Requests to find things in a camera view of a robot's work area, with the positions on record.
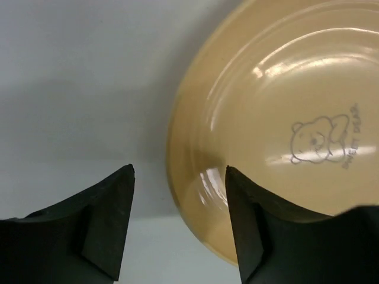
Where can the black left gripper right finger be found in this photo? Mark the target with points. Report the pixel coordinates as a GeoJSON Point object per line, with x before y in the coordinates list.
{"type": "Point", "coordinates": [278, 241]}

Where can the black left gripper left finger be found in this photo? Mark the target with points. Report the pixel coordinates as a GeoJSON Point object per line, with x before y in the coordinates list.
{"type": "Point", "coordinates": [78, 240]}

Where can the orange plate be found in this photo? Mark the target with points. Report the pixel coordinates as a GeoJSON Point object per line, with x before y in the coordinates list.
{"type": "Point", "coordinates": [286, 92]}

